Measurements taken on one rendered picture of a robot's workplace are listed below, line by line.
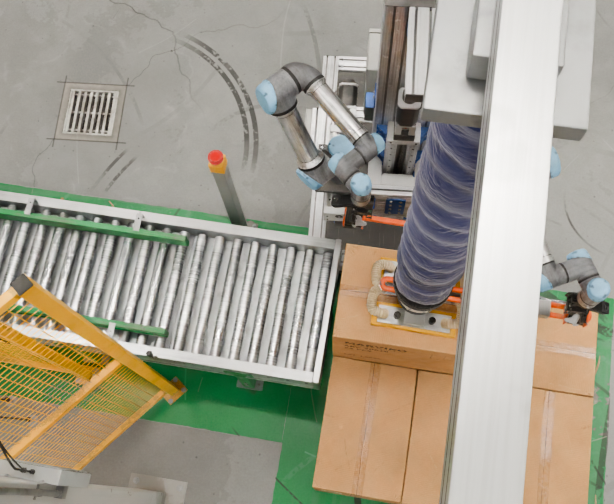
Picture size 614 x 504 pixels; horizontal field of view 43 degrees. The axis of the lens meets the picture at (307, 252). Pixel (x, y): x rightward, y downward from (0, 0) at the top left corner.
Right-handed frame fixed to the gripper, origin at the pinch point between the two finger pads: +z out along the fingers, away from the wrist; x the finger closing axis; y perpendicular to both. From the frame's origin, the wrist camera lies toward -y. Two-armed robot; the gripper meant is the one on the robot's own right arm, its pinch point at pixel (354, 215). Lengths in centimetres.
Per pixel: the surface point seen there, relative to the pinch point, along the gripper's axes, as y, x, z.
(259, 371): -34, -59, 61
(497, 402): 33, -94, -184
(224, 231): -64, 5, 60
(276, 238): -38, 6, 61
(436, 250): 29, -37, -79
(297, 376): -17, -59, 61
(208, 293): -66, -26, 65
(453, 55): 21, -29, -167
